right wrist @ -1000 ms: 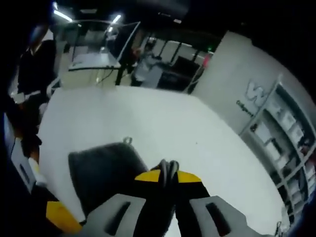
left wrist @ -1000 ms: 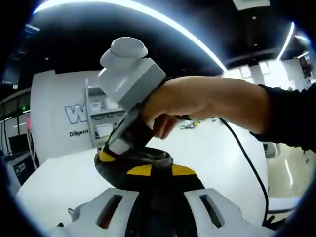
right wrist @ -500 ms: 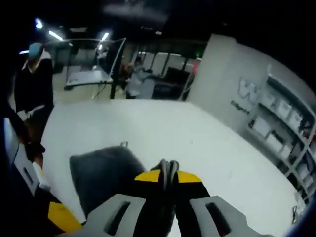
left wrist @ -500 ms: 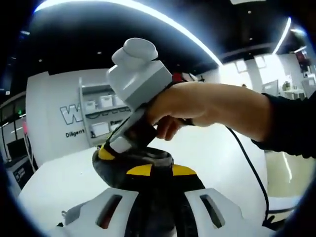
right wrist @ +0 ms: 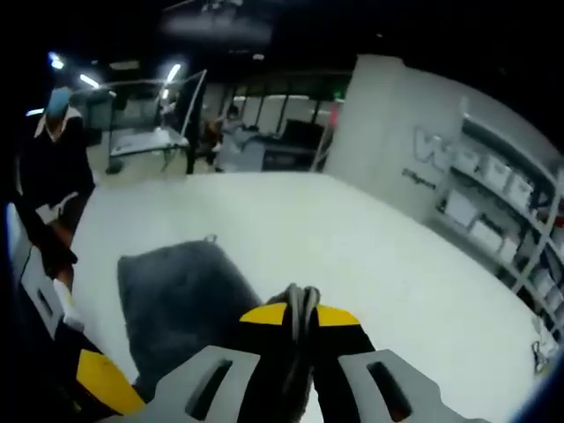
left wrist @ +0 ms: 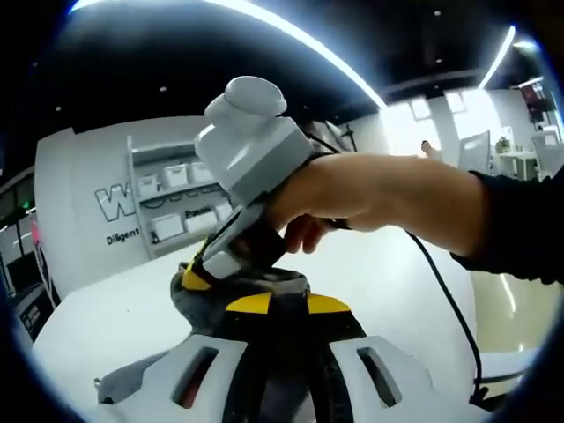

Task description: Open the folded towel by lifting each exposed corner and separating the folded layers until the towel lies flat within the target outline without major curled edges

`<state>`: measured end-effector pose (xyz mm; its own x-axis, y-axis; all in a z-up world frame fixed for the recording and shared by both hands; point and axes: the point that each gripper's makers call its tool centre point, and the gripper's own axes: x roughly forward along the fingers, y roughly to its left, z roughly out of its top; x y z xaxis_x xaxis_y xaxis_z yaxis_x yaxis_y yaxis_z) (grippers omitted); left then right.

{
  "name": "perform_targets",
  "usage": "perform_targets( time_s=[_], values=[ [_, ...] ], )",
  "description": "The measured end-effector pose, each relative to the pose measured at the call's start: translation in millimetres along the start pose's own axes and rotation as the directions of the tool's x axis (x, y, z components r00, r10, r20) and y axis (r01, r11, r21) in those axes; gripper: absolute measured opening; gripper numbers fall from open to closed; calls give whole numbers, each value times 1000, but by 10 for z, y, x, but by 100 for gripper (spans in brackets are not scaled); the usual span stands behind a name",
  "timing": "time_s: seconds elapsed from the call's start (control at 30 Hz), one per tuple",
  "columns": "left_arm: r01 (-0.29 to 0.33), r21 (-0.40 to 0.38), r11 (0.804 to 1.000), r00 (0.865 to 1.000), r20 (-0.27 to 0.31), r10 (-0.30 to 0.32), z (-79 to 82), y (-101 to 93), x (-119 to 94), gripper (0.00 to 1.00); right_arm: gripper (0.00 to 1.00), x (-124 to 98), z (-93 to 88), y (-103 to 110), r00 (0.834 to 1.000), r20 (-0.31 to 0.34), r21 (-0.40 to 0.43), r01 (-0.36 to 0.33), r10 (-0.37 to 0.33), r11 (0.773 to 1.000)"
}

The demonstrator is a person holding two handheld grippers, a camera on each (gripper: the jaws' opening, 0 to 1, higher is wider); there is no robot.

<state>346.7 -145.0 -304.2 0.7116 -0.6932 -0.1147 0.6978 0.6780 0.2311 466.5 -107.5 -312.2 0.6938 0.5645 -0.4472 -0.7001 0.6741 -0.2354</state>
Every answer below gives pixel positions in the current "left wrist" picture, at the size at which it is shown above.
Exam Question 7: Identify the grey towel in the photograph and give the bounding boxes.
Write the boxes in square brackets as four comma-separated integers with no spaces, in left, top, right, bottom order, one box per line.
[93,263,312,407]

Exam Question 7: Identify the grey metal shelving unit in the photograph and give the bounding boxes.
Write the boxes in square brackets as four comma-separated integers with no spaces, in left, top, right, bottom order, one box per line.
[126,131,237,262]

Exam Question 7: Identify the rows of white storage bins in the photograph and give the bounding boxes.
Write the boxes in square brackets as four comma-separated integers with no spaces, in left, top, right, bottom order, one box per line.
[136,160,235,241]

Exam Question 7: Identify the dark wall screen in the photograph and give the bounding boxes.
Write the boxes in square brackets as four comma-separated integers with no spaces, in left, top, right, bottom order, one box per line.
[520,78,556,122]

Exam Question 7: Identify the person's right hand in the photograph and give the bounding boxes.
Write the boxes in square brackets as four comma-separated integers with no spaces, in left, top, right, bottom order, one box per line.
[266,151,425,255]

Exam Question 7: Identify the black cable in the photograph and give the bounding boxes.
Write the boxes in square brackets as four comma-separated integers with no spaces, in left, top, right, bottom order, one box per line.
[323,216,488,400]

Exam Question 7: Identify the long ceiling light strip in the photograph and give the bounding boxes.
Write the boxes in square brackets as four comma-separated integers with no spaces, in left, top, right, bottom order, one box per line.
[69,0,390,110]

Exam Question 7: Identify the short ceiling light strip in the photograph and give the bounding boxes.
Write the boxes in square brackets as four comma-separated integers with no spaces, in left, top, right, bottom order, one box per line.
[479,23,517,90]

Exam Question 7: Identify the dark machine cabinet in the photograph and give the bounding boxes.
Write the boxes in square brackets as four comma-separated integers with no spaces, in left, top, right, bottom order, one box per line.
[11,280,59,341]

